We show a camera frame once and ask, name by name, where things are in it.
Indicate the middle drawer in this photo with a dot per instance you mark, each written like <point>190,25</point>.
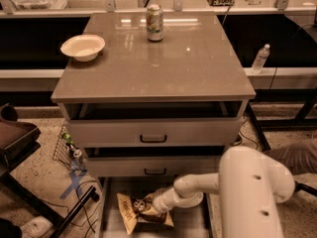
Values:
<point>153,161</point>

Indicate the blue tape cross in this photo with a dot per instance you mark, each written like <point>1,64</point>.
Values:
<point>75,178</point>

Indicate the wire basket with items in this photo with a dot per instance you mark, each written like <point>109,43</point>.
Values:
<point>66,153</point>

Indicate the person's leg in trousers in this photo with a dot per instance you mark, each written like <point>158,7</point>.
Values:
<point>299,157</point>

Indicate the black chair base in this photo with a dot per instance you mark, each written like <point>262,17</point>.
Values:
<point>301,186</point>

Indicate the drawer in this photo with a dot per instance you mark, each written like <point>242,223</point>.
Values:
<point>153,161</point>
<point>193,222</point>
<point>153,124</point>

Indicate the green soda can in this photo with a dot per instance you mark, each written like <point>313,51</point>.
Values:
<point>154,20</point>

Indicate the clear plastic water bottle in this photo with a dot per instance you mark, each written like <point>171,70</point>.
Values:
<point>260,59</point>

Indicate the white paper bowl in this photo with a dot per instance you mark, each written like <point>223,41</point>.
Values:
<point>83,47</point>

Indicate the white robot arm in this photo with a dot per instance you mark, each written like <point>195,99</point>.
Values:
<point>250,185</point>

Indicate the black cart on left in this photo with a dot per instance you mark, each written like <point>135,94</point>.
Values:
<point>18,140</point>

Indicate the top drawer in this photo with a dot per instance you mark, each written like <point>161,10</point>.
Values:
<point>153,124</point>

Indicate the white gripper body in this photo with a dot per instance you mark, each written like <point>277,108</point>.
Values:
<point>159,202</point>

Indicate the grey drawer cabinet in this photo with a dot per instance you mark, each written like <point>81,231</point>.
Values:
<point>193,62</point>

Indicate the brown chip bag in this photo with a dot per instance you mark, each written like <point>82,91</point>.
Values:
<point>135,210</point>

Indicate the bottom drawer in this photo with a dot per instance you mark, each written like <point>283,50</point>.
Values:
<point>193,222</point>

